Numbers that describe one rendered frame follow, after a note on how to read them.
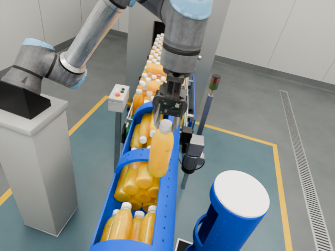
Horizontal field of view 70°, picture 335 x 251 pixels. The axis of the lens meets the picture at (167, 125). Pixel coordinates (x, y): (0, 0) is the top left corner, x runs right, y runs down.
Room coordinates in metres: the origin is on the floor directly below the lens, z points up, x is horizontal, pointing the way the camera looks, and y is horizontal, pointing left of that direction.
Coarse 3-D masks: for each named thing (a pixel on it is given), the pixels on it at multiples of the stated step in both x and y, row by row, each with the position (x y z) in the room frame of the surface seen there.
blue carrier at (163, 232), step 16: (144, 112) 1.15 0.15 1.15; (128, 144) 0.94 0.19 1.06; (176, 144) 0.89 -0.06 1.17; (128, 160) 0.69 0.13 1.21; (144, 160) 0.69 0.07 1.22; (176, 160) 0.79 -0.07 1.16; (176, 176) 0.71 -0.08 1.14; (112, 192) 0.62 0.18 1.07; (160, 192) 0.55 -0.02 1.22; (112, 208) 0.57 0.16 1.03; (160, 208) 0.49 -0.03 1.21; (160, 224) 0.43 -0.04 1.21; (96, 240) 0.41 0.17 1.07; (112, 240) 0.35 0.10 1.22; (128, 240) 0.35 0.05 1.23; (160, 240) 0.38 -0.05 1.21
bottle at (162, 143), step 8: (160, 136) 0.55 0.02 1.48; (168, 136) 0.56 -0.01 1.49; (152, 144) 0.56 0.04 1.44; (160, 144) 0.54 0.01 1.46; (168, 144) 0.55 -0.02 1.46; (152, 152) 0.55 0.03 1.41; (160, 152) 0.54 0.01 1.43; (168, 152) 0.55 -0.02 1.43; (152, 160) 0.55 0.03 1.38; (160, 160) 0.54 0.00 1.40; (168, 160) 0.56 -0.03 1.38; (152, 168) 0.55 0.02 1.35; (160, 168) 0.54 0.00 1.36; (160, 176) 0.54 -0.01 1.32
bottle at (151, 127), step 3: (153, 111) 1.11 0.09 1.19; (162, 114) 1.10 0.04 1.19; (153, 117) 1.04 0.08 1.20; (162, 117) 1.07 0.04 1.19; (150, 120) 1.03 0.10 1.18; (153, 120) 1.02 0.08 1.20; (150, 123) 1.00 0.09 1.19; (153, 123) 0.99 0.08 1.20; (150, 126) 0.98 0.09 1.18; (153, 126) 0.97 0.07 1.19; (150, 129) 0.97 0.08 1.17; (153, 129) 0.95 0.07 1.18; (156, 129) 0.96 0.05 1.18
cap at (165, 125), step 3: (162, 120) 0.59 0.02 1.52; (165, 120) 0.59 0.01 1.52; (168, 120) 0.59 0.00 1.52; (162, 123) 0.57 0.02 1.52; (165, 123) 0.58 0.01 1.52; (168, 123) 0.58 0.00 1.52; (171, 123) 0.58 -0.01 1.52; (162, 126) 0.56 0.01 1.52; (165, 126) 0.56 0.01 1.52; (168, 126) 0.56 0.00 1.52; (171, 126) 0.57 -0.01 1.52; (162, 129) 0.56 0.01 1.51; (165, 129) 0.56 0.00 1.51; (168, 129) 0.56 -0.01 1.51
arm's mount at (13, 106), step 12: (0, 84) 0.97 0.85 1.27; (12, 84) 0.96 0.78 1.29; (0, 96) 0.98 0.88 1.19; (12, 96) 0.96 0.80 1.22; (24, 96) 0.94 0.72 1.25; (36, 96) 1.01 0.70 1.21; (0, 108) 0.98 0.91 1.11; (12, 108) 0.96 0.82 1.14; (24, 108) 0.95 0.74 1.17; (36, 108) 0.99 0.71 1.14
